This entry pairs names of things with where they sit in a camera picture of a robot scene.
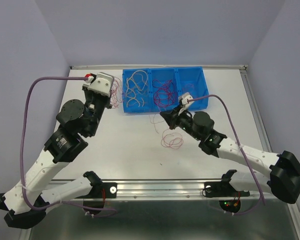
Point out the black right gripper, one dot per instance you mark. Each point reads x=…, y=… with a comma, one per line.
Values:
x=172, y=117

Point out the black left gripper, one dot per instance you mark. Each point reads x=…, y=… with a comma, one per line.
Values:
x=88, y=92

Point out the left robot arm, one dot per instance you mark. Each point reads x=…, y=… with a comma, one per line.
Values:
x=28, y=202

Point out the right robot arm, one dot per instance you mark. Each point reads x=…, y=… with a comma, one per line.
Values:
x=275, y=173

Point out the blue three-compartment plastic bin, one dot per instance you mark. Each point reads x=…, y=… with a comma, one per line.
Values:
x=152, y=90

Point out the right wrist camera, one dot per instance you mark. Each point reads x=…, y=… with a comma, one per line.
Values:
x=184, y=102

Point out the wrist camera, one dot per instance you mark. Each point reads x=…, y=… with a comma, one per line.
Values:
x=100, y=83
x=184, y=102

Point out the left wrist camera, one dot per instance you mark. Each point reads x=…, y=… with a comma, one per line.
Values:
x=100, y=83

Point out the aluminium front mounting rail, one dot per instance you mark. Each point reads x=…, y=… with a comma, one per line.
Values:
x=190, y=188

